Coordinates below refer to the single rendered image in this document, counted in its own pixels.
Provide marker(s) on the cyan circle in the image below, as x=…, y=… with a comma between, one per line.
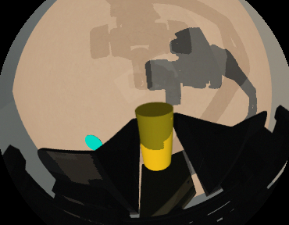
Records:
x=93, y=142

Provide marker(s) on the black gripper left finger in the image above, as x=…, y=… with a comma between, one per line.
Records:
x=114, y=166

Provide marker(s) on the yellow tall cylinder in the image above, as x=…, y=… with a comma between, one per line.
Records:
x=155, y=127

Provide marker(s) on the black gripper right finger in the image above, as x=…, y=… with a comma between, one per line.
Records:
x=214, y=148

